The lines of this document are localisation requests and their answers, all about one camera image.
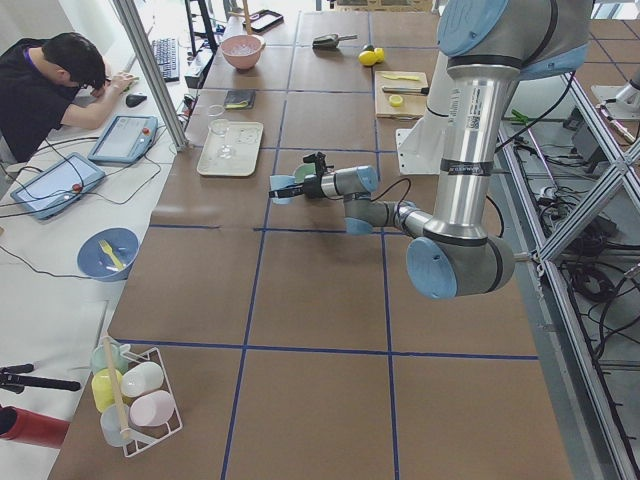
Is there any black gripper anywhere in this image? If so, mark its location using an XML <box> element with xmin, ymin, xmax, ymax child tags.
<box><xmin>268</xmin><ymin>175</ymin><xmax>322</xmax><ymax>199</ymax></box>

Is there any green ceramic bowl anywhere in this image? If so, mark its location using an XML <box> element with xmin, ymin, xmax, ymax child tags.
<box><xmin>294</xmin><ymin>163</ymin><xmax>316</xmax><ymax>184</ymax></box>

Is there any light blue plastic cup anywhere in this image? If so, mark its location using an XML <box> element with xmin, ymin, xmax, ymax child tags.
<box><xmin>269</xmin><ymin>174</ymin><xmax>296</xmax><ymax>205</ymax></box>

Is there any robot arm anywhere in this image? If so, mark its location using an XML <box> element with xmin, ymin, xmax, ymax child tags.
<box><xmin>591</xmin><ymin>70</ymin><xmax>639</xmax><ymax>120</ymax></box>
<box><xmin>269</xmin><ymin>1</ymin><xmax>593</xmax><ymax>299</ymax></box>

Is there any pink bowl of ice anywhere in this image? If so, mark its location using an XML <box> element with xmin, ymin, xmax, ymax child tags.
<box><xmin>220</xmin><ymin>35</ymin><xmax>266</xmax><ymax>71</ymax></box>

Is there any metal ice scoop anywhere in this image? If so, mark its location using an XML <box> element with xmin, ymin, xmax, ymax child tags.
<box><xmin>312</xmin><ymin>34</ymin><xmax>358</xmax><ymax>50</ymax></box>

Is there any blue bowl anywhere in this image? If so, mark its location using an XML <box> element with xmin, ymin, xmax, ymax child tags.
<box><xmin>77</xmin><ymin>228</ymin><xmax>139</xmax><ymax>282</ymax></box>

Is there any cream bear tray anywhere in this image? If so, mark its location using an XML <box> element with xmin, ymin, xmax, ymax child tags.
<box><xmin>196</xmin><ymin>121</ymin><xmax>264</xmax><ymax>177</ymax></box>

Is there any clear wine glass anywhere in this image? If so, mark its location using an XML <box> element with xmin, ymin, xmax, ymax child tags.
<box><xmin>209</xmin><ymin>118</ymin><xmax>236</xmax><ymax>159</ymax></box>

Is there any grey folded cloth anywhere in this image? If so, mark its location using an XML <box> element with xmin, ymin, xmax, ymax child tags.
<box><xmin>223</xmin><ymin>89</ymin><xmax>256</xmax><ymax>110</ymax></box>

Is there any small glass dish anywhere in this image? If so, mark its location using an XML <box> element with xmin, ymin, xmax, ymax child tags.
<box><xmin>207</xmin><ymin>104</ymin><xmax>226</xmax><ymax>118</ymax></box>

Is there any wooden cutting board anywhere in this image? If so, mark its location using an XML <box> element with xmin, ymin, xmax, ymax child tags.
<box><xmin>374</xmin><ymin>71</ymin><xmax>429</xmax><ymax>119</ymax></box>

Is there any yellow plastic knife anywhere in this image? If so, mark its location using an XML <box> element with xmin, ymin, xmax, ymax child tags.
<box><xmin>381</xmin><ymin>73</ymin><xmax>421</xmax><ymax>82</ymax></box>

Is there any yellow lemon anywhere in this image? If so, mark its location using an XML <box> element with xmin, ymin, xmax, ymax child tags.
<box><xmin>358</xmin><ymin>49</ymin><xmax>384</xmax><ymax>67</ymax></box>
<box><xmin>374</xmin><ymin>47</ymin><xmax>385</xmax><ymax>63</ymax></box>

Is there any far teach pendant tablet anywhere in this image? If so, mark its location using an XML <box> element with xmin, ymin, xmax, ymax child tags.
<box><xmin>88</xmin><ymin>115</ymin><xmax>158</xmax><ymax>165</ymax></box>

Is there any teach pendant tablet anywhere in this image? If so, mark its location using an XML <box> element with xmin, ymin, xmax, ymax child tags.
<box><xmin>88</xmin><ymin>115</ymin><xmax>158</xmax><ymax>165</ymax></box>
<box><xmin>10</xmin><ymin>153</ymin><xmax>106</xmax><ymax>220</ymax></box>

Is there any black computer mouse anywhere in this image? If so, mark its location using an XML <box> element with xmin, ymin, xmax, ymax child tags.
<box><xmin>125</xmin><ymin>93</ymin><xmax>147</xmax><ymax>108</ymax></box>

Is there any black keyboard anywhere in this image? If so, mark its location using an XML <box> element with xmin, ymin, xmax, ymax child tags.
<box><xmin>151</xmin><ymin>38</ymin><xmax>180</xmax><ymax>82</ymax></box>

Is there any yellow plastic fork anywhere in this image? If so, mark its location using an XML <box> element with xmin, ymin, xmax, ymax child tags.
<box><xmin>98</xmin><ymin>239</ymin><xmax>125</xmax><ymax>271</ymax></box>

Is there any white cup in rack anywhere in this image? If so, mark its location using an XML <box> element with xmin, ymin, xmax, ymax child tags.
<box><xmin>121</xmin><ymin>361</ymin><xmax>164</xmax><ymax>398</ymax></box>

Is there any near teach pendant tablet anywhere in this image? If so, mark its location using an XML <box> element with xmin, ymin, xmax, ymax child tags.
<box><xmin>10</xmin><ymin>153</ymin><xmax>106</xmax><ymax>220</ymax></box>

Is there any seated person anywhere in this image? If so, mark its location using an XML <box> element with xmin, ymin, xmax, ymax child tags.
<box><xmin>1</xmin><ymin>32</ymin><xmax>135</xmax><ymax>164</ymax></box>

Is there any pink cup in rack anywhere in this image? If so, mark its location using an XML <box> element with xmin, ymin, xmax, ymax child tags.
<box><xmin>129</xmin><ymin>390</ymin><xmax>176</xmax><ymax>427</ymax></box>

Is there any green cup in rack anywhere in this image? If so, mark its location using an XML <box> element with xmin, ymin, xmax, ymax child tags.
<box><xmin>90</xmin><ymin>343</ymin><xmax>128</xmax><ymax>375</ymax></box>

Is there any yellow cup in rack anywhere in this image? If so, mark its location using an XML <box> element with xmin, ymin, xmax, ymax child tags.
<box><xmin>91</xmin><ymin>368</ymin><xmax>115</xmax><ymax>413</ymax></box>

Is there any clear cup in rack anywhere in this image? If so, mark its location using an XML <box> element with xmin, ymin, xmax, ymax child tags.
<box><xmin>100</xmin><ymin>404</ymin><xmax>132</xmax><ymax>447</ymax></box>

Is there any black tripod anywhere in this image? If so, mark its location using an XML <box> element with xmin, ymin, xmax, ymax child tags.
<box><xmin>1</xmin><ymin>363</ymin><xmax>82</xmax><ymax>394</ymax></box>

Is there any red cylinder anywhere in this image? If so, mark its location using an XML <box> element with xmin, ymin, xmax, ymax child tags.
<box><xmin>1</xmin><ymin>406</ymin><xmax>70</xmax><ymax>449</ymax></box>

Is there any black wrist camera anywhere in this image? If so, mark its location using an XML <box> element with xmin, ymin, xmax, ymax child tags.
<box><xmin>303</xmin><ymin>151</ymin><xmax>332</xmax><ymax>176</ymax></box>

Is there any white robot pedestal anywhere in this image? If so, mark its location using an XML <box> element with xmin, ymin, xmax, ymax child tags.
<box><xmin>396</xmin><ymin>52</ymin><xmax>453</xmax><ymax>175</ymax></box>

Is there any aluminium frame post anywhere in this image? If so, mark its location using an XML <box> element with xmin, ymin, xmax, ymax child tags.
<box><xmin>113</xmin><ymin>0</ymin><xmax>189</xmax><ymax>152</ymax></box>

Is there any white wire cup rack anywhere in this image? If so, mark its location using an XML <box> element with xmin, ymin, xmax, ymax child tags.
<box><xmin>100</xmin><ymin>337</ymin><xmax>183</xmax><ymax>458</ymax></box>

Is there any wooden rack handle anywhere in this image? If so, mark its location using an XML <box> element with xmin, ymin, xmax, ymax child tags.
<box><xmin>102</xmin><ymin>336</ymin><xmax>131</xmax><ymax>438</ymax></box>

